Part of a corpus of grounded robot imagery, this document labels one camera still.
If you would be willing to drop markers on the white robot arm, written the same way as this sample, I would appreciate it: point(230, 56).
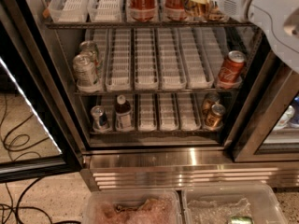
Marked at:
point(278, 19)

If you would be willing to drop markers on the red cola can right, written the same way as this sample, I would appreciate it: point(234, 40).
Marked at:
point(174, 10)

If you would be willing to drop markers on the red cola can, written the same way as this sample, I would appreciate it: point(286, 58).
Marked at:
point(142, 10)
point(174, 10)

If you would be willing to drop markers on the red cola can left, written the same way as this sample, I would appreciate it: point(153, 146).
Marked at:
point(142, 10)

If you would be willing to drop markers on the red cola can middle shelf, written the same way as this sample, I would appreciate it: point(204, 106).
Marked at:
point(231, 67)

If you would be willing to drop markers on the gold can rear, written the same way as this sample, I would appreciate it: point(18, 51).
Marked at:
point(210, 99)

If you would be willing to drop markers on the gold can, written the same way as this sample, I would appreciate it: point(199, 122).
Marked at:
point(210, 99)
point(214, 116)

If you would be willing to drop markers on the white soda can rear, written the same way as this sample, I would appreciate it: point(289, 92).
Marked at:
point(90, 47)

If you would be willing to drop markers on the white soda can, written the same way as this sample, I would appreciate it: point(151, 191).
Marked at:
point(90, 47)
point(87, 79)

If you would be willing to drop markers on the gold can front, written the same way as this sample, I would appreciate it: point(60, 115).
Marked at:
point(214, 116)

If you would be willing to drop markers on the white soda can front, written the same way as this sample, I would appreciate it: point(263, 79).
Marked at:
point(87, 79)

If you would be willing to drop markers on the blue silver energy can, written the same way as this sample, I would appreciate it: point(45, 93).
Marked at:
point(100, 121)

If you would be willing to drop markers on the stainless fridge base grille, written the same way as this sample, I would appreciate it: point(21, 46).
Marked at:
point(179, 168)

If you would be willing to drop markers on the open fridge glass door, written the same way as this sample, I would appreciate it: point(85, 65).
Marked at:
point(38, 135)

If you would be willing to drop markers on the green can in bin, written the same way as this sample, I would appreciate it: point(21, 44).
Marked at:
point(240, 220)

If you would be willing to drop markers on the white tray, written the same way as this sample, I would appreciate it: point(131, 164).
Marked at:
point(105, 10)
point(68, 10)

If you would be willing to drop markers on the white tray top far left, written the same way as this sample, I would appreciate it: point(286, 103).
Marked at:
point(68, 10)

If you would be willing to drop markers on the brown drink bottle white cap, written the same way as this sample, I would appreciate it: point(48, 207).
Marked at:
point(123, 112)

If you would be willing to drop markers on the clear bin with bubble wrap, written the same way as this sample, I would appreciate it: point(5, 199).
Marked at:
point(216, 203)

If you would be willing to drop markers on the clear bin with pink wrap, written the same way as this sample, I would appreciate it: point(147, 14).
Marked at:
point(138, 206)

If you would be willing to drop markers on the middle wire shelf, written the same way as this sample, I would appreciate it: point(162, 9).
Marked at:
point(81, 93)

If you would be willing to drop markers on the wire shelf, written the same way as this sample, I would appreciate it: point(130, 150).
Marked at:
point(162, 133)
point(81, 93)
point(147, 24)

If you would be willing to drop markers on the bottom wire shelf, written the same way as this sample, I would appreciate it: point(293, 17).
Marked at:
point(162, 133)

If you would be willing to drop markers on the top wire shelf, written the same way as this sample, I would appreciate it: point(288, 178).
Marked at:
point(147, 24)

